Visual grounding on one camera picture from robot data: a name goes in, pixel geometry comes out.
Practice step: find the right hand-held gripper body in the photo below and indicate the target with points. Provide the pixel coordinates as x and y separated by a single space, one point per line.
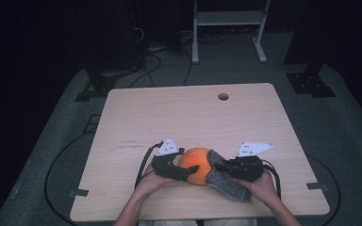
246 168

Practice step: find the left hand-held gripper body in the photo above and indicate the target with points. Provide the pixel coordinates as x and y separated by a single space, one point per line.
169 168

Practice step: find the orange plush toy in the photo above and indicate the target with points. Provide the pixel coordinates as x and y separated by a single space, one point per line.
194 158

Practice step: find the grey cloth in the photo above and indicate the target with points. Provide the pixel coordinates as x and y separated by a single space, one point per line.
224 185

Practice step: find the person's left hand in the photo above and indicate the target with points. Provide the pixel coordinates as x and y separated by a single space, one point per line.
152 185

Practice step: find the person's right hand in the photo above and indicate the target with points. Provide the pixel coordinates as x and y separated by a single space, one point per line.
262 190

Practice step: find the black stand base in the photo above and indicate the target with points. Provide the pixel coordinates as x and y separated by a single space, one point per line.
308 83
100 84

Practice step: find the white metal stand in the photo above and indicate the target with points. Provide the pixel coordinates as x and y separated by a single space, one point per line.
226 18

